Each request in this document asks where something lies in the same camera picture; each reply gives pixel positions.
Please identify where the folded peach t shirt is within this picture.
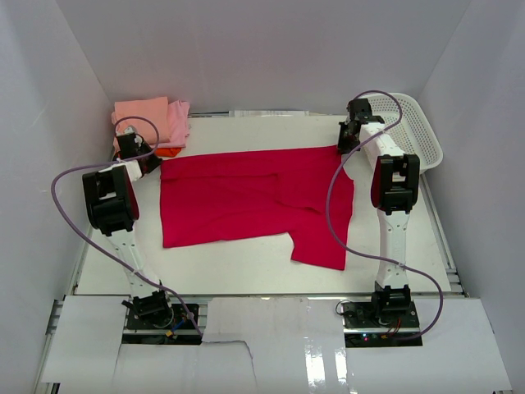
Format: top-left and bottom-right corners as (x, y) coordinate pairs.
(112, 96), (171, 144)

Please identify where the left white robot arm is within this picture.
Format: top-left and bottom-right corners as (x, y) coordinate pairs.
(82, 126), (174, 328)

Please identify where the folded orange t shirt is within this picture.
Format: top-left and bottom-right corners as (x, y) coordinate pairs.
(155, 148), (183, 158)

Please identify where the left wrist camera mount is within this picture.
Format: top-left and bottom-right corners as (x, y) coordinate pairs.
(116, 126), (137, 137)

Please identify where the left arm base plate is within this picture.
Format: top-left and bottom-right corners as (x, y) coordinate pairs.
(121, 304), (202, 346)

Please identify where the white plastic basket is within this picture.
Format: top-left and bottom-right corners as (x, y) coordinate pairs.
(365, 93), (443, 174)

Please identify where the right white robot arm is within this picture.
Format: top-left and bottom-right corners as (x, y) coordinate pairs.
(337, 98), (420, 328)

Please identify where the red t shirt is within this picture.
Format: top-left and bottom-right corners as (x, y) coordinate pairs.
(160, 146), (354, 270)

